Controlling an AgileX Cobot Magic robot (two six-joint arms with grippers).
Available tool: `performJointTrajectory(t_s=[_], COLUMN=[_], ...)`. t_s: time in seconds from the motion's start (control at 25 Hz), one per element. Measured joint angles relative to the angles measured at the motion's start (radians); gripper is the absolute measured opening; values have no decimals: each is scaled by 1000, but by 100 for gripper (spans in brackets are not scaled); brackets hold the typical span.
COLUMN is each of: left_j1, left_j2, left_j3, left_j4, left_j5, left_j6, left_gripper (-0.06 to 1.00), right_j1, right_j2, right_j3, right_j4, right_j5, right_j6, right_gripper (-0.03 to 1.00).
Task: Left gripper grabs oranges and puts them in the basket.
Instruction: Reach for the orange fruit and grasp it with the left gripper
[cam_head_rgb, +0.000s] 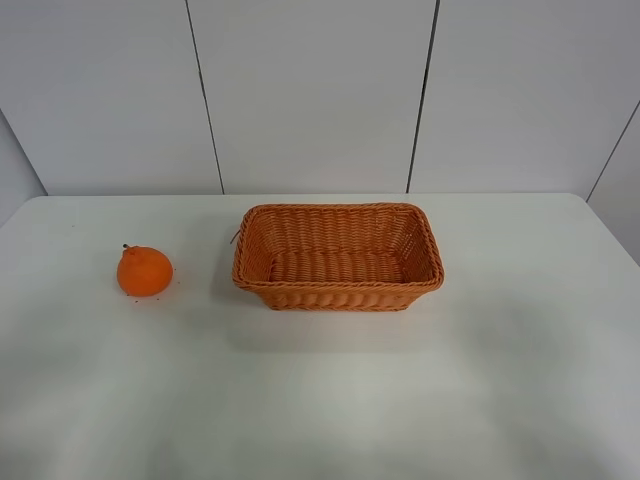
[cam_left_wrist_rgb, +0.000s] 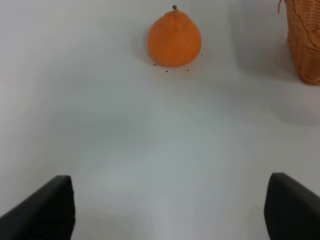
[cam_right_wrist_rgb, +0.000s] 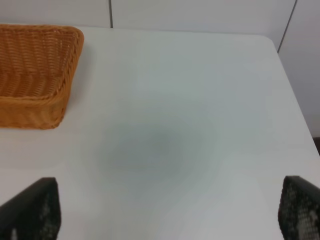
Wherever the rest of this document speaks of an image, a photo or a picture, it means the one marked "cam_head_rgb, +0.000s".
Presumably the orange with stem knob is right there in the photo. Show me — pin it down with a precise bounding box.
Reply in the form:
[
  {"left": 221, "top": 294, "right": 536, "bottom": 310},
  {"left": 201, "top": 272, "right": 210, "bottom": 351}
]
[{"left": 116, "top": 244, "right": 174, "bottom": 297}]

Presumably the orange woven wicker basket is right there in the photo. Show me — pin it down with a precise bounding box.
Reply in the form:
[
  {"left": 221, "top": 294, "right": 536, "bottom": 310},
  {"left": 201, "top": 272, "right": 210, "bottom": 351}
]
[{"left": 232, "top": 203, "right": 445, "bottom": 312}]

